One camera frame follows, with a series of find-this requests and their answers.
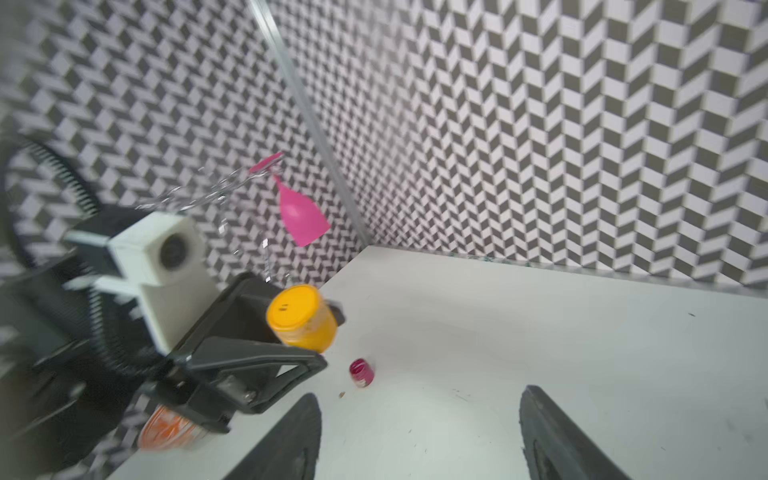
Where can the orange jar lid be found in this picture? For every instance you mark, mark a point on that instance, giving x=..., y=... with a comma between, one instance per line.
x=295, y=308

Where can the pink plastic wine glass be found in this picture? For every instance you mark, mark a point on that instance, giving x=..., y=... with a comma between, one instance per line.
x=301, y=216

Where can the orange patterned plate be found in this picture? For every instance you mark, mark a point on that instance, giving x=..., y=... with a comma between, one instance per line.
x=167, y=430

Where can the orange paint jar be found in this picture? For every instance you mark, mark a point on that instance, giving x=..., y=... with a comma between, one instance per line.
x=317, y=334

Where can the magenta paint jar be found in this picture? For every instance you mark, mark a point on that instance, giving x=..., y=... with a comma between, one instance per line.
x=361, y=372

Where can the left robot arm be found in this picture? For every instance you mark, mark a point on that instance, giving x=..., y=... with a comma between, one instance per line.
x=132, y=309

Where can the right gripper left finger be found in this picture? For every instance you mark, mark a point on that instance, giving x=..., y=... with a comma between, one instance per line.
x=290, y=450

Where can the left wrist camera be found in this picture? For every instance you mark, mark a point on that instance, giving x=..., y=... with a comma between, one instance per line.
x=155, y=258

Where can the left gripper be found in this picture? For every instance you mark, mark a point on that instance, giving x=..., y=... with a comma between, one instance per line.
x=231, y=361

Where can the chrome wire glass rack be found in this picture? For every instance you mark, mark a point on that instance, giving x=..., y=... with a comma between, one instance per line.
x=221, y=196

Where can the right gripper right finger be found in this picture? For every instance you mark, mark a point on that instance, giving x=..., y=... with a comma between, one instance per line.
x=555, y=447

